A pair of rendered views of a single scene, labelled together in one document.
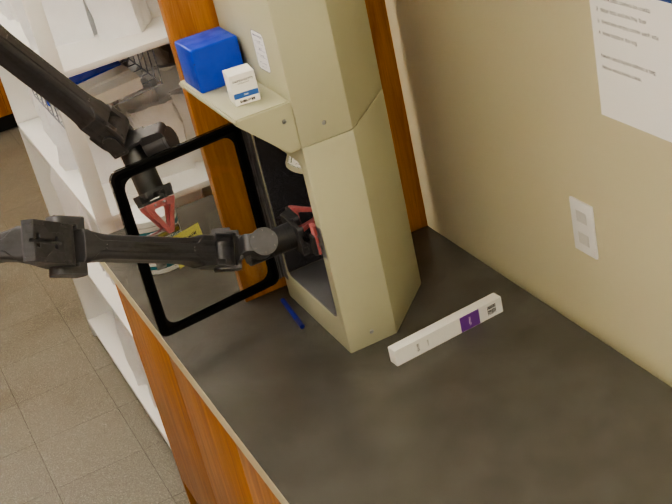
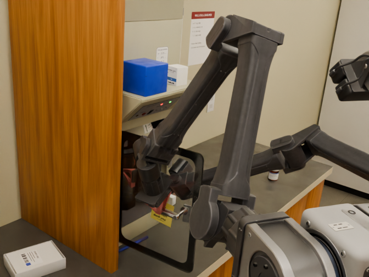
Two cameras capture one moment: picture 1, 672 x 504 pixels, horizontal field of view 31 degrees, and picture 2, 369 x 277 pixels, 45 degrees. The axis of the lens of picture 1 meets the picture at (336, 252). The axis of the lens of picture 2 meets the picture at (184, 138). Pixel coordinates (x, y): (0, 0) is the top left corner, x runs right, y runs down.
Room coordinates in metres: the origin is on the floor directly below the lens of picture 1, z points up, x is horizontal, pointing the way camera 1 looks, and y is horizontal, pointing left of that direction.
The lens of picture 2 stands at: (2.93, 1.32, 1.85)
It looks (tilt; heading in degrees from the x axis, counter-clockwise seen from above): 20 degrees down; 236
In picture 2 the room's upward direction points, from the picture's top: 5 degrees clockwise
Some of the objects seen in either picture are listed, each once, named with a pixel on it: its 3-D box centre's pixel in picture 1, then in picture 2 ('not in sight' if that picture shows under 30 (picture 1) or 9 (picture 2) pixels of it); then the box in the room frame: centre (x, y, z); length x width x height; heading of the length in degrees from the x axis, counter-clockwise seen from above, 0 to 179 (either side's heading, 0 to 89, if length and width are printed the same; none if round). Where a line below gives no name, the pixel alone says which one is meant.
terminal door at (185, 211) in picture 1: (198, 230); (155, 201); (2.31, 0.28, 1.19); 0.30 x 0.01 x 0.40; 116
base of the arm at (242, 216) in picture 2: not in sight; (250, 237); (2.47, 0.86, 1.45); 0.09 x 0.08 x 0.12; 168
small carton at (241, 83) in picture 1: (241, 84); (177, 75); (2.15, 0.10, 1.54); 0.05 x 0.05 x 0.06; 13
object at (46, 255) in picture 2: not in sight; (34, 261); (2.64, 0.09, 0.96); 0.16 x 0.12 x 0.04; 4
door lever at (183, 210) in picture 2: not in sight; (169, 210); (2.31, 0.35, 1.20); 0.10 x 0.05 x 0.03; 116
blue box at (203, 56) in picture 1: (210, 59); (144, 76); (2.30, 0.16, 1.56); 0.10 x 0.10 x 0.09; 20
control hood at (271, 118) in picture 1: (237, 113); (161, 101); (2.22, 0.13, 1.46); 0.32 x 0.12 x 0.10; 20
